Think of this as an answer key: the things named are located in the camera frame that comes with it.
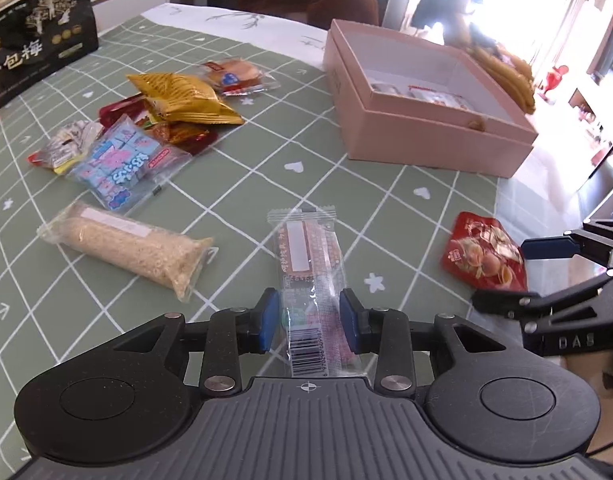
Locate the green checked tablecloth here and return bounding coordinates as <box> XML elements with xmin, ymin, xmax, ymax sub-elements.
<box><xmin>0</xmin><ymin>15</ymin><xmax>502</xmax><ymax>466</ymax></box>

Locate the pink cardboard box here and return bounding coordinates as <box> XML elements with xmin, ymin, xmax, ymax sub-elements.
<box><xmin>323</xmin><ymin>18</ymin><xmax>539</xmax><ymax>179</ymax></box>

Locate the small white red snack packet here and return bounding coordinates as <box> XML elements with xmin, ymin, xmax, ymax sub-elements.
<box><xmin>27</xmin><ymin>120</ymin><xmax>104</xmax><ymax>176</ymax></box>

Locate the yellow cloth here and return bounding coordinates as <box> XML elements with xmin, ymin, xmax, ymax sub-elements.
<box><xmin>465</xmin><ymin>45</ymin><xmax>537</xmax><ymax>116</ymax></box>

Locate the dark red snack packet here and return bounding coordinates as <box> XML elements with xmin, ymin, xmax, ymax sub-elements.
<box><xmin>146</xmin><ymin>119</ymin><xmax>220</xmax><ymax>157</ymax></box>

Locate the rice cracker roll clear wrapper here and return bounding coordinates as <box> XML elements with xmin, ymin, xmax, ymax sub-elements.
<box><xmin>36</xmin><ymin>201</ymin><xmax>220</xmax><ymax>303</ymax></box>

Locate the bun in clear packet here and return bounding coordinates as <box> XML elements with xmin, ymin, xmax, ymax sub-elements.
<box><xmin>201</xmin><ymin>58</ymin><xmax>282</xmax><ymax>97</ymax></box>

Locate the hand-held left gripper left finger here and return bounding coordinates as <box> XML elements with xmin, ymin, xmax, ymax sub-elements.
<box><xmin>114</xmin><ymin>287</ymin><xmax>281</xmax><ymax>395</ymax></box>

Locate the snack bar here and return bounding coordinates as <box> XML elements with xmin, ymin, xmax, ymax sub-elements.
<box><xmin>266</xmin><ymin>205</ymin><xmax>362</xmax><ymax>378</ymax></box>

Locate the glossy red snack packet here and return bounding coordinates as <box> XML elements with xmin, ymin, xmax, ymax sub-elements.
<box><xmin>99</xmin><ymin>94</ymin><xmax>152</xmax><ymax>128</ymax></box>

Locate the large black snack bag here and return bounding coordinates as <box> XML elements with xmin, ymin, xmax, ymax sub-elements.
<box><xmin>0</xmin><ymin>0</ymin><xmax>100</xmax><ymax>111</ymax></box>

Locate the dark cloth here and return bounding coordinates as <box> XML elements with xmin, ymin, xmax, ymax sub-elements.
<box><xmin>411</xmin><ymin>0</ymin><xmax>483</xmax><ymax>32</ymax></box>

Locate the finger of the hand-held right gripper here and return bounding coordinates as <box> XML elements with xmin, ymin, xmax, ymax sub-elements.
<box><xmin>521</xmin><ymin>220</ymin><xmax>613</xmax><ymax>273</ymax></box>
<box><xmin>471</xmin><ymin>270</ymin><xmax>613</xmax><ymax>333</ymax></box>

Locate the white printed cloth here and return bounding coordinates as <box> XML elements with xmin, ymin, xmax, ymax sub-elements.
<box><xmin>141</xmin><ymin>2</ymin><xmax>333</xmax><ymax>72</ymax></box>

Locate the small red figure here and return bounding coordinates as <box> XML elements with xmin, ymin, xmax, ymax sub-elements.
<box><xmin>545</xmin><ymin>65</ymin><xmax>570</xmax><ymax>94</ymax></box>

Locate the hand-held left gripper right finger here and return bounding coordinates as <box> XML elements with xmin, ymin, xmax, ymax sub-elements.
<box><xmin>339</xmin><ymin>287</ymin><xmax>507</xmax><ymax>395</ymax></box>

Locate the blue cartoon snack packet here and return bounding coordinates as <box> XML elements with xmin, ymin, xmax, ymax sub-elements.
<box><xmin>66</xmin><ymin>114</ymin><xmax>192</xmax><ymax>213</ymax></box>

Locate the red peach print snack packet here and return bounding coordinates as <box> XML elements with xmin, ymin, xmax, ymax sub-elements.
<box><xmin>441</xmin><ymin>211</ymin><xmax>530</xmax><ymax>291</ymax></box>

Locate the gold snack packet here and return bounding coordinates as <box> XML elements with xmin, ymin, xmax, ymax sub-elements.
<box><xmin>125</xmin><ymin>72</ymin><xmax>244</xmax><ymax>126</ymax></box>

